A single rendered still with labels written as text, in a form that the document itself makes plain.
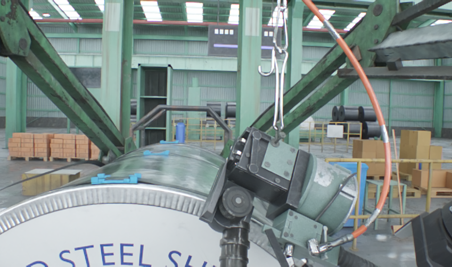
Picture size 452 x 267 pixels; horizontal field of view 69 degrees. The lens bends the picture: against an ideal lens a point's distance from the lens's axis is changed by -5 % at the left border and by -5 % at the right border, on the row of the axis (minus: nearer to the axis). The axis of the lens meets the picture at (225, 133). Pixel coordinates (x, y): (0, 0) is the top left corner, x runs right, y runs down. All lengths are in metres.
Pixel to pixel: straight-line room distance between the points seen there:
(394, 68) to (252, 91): 4.28
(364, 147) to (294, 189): 9.07
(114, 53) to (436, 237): 5.32
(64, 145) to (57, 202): 11.30
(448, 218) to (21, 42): 1.41
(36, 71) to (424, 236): 1.44
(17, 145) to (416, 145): 12.02
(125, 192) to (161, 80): 6.48
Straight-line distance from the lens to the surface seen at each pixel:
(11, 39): 1.46
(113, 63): 5.62
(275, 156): 0.68
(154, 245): 0.84
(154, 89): 7.25
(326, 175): 0.69
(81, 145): 11.94
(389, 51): 1.37
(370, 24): 1.48
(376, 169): 9.95
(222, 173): 0.65
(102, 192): 0.83
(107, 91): 5.59
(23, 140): 12.66
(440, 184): 8.85
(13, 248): 0.95
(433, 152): 10.65
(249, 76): 5.46
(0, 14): 1.43
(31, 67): 1.58
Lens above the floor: 1.52
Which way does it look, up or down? 2 degrees down
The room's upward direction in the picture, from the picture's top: 2 degrees clockwise
